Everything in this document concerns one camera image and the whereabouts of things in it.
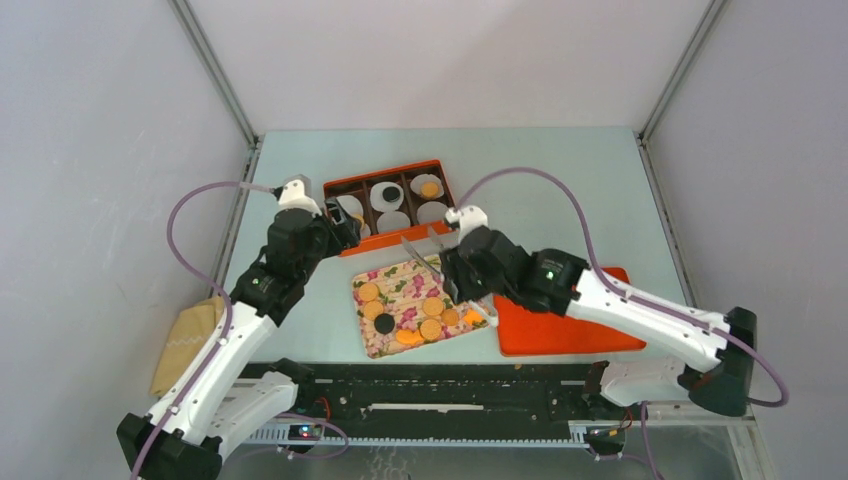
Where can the floral cookie tray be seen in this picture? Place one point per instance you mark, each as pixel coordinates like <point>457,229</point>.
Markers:
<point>403,287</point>

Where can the orange pumpkin cookie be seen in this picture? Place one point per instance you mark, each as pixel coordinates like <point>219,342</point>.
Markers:
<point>409,338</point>
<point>474,319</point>

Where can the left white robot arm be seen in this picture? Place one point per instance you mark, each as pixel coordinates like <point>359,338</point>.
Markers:
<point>185,435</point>

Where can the orange tin lid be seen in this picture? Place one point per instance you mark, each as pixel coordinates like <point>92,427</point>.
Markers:
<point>522,333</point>

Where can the small tan cookie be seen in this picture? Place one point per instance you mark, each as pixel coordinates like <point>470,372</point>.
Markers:
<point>450,317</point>

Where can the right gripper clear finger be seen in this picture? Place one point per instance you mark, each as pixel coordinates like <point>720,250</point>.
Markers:
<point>462,283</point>
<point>420,260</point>

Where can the yellow cloth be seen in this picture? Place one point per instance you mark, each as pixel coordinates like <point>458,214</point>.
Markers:
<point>191,329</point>

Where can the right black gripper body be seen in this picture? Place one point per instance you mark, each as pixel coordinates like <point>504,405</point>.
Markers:
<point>462,283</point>

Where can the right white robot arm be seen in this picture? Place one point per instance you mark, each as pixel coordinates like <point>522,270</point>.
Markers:
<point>709,355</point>

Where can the orange cookie tin box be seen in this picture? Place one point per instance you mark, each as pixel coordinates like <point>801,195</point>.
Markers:
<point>360,186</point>

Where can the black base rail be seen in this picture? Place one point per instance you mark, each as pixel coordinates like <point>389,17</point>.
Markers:
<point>379,403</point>

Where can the black round cookie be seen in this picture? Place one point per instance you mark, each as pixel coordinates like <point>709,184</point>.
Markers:
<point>384,323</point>
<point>392,194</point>

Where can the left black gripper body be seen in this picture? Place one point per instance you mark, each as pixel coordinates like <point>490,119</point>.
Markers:
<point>328,240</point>

